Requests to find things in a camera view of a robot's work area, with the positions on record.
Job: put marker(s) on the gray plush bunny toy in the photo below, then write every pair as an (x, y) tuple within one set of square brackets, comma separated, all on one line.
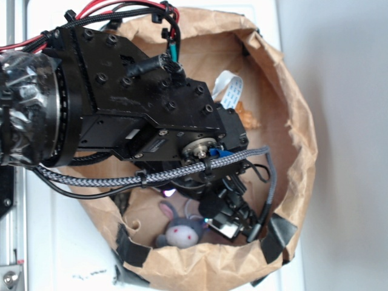
[(180, 232)]

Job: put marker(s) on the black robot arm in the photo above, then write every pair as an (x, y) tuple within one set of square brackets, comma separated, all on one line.
[(90, 95)]

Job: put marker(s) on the brown paper bag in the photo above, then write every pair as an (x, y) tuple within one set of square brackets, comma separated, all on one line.
[(214, 41)]

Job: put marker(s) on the black mounting bracket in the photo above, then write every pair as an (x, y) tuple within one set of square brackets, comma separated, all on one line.
[(7, 190)]

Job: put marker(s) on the white plastic tray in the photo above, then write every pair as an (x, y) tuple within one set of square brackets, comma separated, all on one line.
[(64, 249)]

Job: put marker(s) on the aluminium frame rail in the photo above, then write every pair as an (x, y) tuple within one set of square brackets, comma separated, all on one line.
[(14, 275)]

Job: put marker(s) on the orange spiral seashell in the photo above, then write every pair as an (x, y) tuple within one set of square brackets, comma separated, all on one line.
[(246, 116)]

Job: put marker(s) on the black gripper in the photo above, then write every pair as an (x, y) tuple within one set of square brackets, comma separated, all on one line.
[(217, 188)]

